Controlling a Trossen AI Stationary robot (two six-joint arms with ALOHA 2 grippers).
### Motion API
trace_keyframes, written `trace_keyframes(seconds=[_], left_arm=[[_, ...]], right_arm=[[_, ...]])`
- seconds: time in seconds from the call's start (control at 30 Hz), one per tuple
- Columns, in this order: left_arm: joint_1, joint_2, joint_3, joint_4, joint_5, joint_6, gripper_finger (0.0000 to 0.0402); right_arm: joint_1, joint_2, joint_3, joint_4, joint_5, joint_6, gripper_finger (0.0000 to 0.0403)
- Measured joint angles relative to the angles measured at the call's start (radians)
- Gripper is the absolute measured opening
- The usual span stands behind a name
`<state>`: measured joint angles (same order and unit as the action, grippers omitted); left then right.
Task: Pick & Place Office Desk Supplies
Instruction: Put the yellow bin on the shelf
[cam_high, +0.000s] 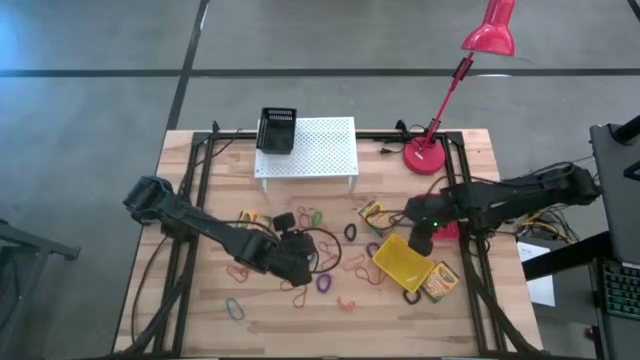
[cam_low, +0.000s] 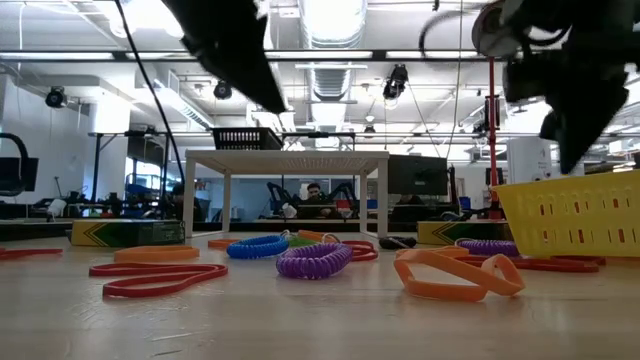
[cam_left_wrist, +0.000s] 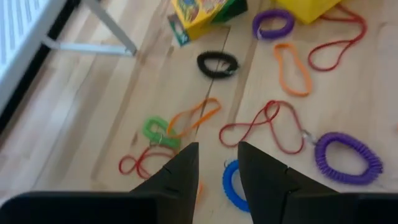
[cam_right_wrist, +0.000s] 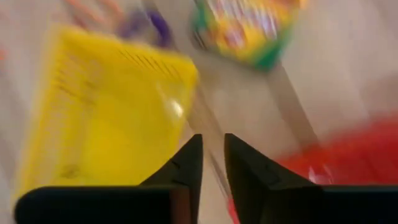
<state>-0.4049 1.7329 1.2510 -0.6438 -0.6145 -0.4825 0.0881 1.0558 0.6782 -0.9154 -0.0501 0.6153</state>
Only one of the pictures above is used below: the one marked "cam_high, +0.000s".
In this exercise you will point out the black plastic basket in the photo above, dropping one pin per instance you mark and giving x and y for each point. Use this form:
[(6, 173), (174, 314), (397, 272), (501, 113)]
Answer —
[(276, 137)]

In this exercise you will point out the yellow plastic basket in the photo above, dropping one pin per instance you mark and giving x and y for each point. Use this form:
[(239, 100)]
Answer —
[(400, 262)]

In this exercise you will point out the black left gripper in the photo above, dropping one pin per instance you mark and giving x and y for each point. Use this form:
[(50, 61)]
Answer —
[(297, 250)]

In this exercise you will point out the grey metal cart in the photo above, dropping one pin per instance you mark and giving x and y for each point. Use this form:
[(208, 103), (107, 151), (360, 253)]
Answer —
[(50, 247)]

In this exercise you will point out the purple spiral wrist coil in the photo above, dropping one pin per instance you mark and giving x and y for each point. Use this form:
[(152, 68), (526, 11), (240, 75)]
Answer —
[(318, 284), (368, 250)]

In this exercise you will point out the Crayola crayon box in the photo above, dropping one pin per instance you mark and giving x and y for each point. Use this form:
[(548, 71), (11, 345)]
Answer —
[(440, 281), (250, 219), (375, 216)]

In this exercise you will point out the red rubber band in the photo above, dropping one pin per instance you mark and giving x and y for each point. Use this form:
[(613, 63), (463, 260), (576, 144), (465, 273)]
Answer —
[(327, 255), (367, 276), (238, 273), (300, 302)]

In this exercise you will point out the red desk lamp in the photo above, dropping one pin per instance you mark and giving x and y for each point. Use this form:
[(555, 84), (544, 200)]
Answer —
[(425, 160)]

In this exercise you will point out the black spiral wrist coil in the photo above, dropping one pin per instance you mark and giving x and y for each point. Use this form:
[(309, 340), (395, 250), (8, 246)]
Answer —
[(345, 232), (406, 297)]

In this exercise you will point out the blue rubber band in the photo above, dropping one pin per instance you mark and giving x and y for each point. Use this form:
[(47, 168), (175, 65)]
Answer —
[(228, 304)]

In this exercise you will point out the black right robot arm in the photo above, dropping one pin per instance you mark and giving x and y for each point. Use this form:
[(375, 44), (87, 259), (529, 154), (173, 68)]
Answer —
[(500, 200)]

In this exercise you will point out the black aluminium table frame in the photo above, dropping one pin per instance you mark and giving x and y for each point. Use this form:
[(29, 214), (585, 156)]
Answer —
[(201, 138)]

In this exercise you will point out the backlit computer keyboard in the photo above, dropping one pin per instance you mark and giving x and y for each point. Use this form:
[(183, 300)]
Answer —
[(622, 290)]

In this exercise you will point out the white paper sheet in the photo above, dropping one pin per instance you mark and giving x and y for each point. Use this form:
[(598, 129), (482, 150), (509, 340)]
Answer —
[(542, 295)]

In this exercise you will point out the dark grey desk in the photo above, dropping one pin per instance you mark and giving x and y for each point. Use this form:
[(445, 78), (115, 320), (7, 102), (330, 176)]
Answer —
[(615, 210)]

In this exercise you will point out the white perforated shelf riser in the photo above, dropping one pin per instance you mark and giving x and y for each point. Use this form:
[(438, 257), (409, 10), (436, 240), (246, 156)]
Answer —
[(325, 150)]

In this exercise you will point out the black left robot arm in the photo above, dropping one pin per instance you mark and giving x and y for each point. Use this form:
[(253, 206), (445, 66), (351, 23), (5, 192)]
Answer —
[(210, 231)]

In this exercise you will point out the green spiral wrist coil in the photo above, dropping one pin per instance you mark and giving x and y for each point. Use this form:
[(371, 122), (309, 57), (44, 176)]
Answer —
[(313, 218)]

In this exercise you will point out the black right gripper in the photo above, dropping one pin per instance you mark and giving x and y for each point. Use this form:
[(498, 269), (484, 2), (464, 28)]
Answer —
[(421, 240)]

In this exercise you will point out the black desk beam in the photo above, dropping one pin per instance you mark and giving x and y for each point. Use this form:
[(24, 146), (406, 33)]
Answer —
[(565, 257)]

